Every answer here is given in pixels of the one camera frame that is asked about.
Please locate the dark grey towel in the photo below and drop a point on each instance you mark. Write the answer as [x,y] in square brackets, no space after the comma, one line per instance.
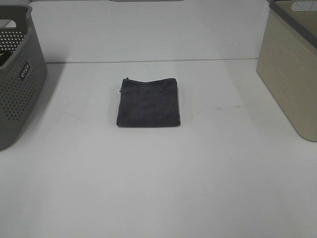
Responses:
[149,104]

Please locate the beige plastic basket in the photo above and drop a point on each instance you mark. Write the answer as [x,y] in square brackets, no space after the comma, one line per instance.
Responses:
[288,62]

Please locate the grey perforated plastic basket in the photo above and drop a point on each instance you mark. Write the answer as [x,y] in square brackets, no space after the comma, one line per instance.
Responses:
[23,71]

